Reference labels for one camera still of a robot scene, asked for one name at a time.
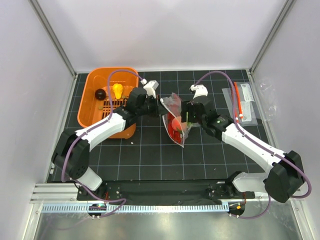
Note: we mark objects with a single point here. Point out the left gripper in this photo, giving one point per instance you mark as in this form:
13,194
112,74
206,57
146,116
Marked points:
159,109

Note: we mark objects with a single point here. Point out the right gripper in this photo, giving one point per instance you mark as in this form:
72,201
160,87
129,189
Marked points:
187,106

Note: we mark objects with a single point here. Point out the peach toy fruit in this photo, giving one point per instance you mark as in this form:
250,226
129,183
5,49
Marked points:
176,124

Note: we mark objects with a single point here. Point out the clear dotted zip bag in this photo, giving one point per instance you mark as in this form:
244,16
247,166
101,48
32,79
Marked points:
165,100

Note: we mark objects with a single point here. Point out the red toy lobster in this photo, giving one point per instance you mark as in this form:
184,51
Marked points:
174,110

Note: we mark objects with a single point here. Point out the orange plastic basket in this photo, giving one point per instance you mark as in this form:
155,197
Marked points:
92,110

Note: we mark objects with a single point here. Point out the green toy grapes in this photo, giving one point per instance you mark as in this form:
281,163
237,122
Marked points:
185,126

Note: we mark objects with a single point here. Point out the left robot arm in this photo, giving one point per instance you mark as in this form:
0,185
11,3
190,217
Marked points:
72,152

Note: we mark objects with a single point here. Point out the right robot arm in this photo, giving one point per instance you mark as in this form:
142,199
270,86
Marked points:
282,172

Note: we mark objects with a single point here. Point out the spare zip bags orange zippers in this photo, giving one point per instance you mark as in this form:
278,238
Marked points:
245,102

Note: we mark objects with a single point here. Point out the yellow toy pear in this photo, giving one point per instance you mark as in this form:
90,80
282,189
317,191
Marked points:
118,89

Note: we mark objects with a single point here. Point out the dark plum toy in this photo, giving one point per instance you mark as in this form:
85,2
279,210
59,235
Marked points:
100,94

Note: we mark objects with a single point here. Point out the black grid mat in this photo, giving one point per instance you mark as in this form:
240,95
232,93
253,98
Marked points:
150,154

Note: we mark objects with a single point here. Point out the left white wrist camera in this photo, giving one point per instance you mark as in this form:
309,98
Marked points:
151,87

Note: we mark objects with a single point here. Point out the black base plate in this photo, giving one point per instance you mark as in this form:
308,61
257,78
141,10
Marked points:
192,192

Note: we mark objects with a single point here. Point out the slotted cable duct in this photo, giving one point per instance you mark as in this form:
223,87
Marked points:
99,208

